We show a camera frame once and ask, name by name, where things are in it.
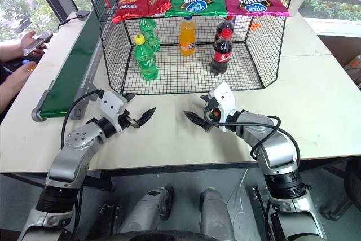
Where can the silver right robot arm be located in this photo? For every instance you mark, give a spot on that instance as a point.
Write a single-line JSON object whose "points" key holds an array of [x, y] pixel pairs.
{"points": [[277, 150]]}

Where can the cola bottle red cap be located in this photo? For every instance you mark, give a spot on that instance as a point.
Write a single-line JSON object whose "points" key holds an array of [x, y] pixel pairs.
{"points": [[222, 53], [225, 25]]}

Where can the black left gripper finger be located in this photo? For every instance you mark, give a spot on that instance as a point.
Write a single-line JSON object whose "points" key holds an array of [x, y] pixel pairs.
{"points": [[145, 115], [130, 96]]}

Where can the small orange object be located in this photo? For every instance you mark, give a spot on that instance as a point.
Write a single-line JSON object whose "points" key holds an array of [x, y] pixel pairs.
{"points": [[256, 26]]}

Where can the green soda bottle yellow cap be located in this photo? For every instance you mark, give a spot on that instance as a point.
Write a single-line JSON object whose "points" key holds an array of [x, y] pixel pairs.
{"points": [[145, 60]]}

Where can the person's bare hand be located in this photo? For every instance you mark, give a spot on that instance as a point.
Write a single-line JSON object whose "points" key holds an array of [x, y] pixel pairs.
{"points": [[29, 44], [21, 74]]}

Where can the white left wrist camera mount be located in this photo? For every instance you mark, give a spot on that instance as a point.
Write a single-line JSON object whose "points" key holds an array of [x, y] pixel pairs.
{"points": [[110, 105]]}

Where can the brown cardboard box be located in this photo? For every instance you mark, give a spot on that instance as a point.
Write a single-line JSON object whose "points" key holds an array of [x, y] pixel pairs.
{"points": [[352, 67]]}

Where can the silver smartphone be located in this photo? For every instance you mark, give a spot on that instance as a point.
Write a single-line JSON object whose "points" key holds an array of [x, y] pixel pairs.
{"points": [[39, 40]]}

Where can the green conveyor belt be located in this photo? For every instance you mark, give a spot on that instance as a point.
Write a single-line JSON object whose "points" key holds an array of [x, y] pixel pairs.
{"points": [[70, 69]]}

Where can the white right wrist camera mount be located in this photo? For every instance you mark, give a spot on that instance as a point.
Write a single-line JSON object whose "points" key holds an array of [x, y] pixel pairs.
{"points": [[225, 97]]}

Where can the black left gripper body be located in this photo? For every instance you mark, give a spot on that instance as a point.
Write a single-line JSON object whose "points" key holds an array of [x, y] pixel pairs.
{"points": [[124, 119]]}

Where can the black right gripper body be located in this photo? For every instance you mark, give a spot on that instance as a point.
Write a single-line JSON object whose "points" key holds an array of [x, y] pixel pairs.
{"points": [[212, 112]]}

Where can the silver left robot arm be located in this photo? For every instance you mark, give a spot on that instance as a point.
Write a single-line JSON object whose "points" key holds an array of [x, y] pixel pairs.
{"points": [[74, 150]]}

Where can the orange soda bottle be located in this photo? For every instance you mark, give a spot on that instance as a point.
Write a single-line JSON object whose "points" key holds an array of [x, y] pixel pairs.
{"points": [[187, 37]]}

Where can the grey power adapter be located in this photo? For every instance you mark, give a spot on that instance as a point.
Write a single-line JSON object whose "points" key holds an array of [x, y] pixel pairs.
{"points": [[82, 14]]}

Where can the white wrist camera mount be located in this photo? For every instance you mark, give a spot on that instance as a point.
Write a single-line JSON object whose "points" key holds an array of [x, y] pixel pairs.
{"points": [[110, 105], [225, 97]]}

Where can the person's bare forearm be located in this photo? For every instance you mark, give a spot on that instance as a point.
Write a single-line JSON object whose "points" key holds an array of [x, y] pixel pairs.
{"points": [[7, 94]]}

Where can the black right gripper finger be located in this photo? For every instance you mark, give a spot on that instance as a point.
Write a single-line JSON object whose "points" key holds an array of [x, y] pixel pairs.
{"points": [[198, 121], [207, 98]]}

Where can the grey robot leg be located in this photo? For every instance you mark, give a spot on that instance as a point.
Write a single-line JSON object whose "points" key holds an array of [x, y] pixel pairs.
{"points": [[146, 212], [215, 215]]}

